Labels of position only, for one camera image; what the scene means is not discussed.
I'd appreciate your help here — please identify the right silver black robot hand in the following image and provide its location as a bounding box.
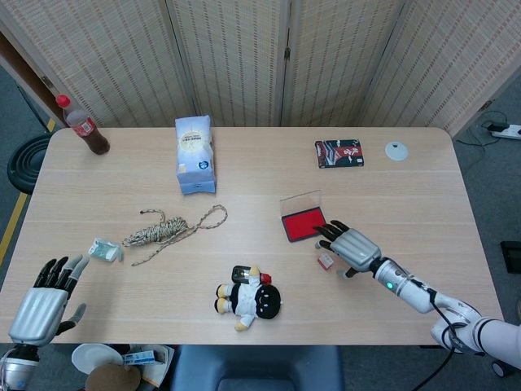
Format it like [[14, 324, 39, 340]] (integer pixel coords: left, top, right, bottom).
[[312, 220, 383, 281]]

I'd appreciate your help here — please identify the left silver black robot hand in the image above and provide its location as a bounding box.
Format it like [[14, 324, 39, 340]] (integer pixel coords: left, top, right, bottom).
[[7, 255, 90, 347]]

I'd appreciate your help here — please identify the red ink pad clear lid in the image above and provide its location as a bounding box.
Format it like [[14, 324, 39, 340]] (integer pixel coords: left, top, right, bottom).
[[278, 189, 330, 244]]

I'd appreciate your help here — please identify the white plate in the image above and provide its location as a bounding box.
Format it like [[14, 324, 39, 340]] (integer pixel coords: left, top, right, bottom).
[[71, 343, 125, 375]]

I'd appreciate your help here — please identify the small green white packet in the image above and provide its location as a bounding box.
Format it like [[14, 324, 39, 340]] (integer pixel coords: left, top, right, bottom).
[[88, 237, 125, 264]]

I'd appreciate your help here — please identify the dark red printed box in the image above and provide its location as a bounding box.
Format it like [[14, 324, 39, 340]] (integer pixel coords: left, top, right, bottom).
[[314, 138, 366, 170]]

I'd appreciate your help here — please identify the brown round wooden board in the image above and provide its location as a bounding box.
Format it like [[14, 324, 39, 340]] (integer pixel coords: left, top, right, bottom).
[[85, 363, 142, 391]]

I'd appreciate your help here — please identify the white round disc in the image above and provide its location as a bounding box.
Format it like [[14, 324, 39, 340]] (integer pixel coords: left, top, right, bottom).
[[384, 140, 409, 162]]

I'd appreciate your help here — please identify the blue white small carton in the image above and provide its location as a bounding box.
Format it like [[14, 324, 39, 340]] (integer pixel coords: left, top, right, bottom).
[[121, 349, 156, 366]]

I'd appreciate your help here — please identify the black white plush doll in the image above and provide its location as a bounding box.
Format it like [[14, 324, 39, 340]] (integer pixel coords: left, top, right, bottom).
[[212, 264, 284, 333]]

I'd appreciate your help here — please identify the small black device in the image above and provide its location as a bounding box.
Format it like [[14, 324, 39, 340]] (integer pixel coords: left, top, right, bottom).
[[230, 265, 256, 285]]

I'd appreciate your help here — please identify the open cardboard box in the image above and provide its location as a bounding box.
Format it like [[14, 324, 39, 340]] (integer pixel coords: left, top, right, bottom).
[[140, 345, 176, 388]]

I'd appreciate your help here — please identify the black round stool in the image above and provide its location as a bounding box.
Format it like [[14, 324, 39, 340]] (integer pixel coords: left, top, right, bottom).
[[7, 133, 53, 196]]

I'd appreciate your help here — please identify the black floor box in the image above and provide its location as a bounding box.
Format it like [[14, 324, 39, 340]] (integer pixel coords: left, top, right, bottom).
[[499, 240, 521, 275]]

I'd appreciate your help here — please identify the cola bottle red cap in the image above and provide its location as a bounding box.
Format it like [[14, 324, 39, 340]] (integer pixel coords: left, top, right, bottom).
[[55, 94, 112, 156]]

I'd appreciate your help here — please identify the white blue paper bag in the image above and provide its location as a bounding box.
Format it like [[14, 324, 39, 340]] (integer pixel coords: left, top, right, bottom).
[[174, 114, 217, 196]]

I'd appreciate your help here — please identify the white power strip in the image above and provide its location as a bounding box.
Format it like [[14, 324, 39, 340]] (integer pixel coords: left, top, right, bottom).
[[490, 124, 521, 142]]

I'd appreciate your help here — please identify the woven folding screen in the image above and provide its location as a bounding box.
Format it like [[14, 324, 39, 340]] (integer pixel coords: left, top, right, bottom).
[[0, 0, 521, 138]]

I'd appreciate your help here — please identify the brown wooden door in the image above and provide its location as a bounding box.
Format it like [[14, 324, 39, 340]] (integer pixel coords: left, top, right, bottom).
[[0, 32, 56, 123]]

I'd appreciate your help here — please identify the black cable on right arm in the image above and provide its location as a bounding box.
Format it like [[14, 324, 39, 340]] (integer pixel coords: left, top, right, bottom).
[[406, 276, 465, 391]]

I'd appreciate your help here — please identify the beige speckled rope bundle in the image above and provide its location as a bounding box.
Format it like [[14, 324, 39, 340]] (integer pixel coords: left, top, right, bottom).
[[121, 204, 229, 268]]

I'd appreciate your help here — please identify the black power cable with plug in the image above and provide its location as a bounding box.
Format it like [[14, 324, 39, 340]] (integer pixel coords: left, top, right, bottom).
[[454, 110, 512, 154]]

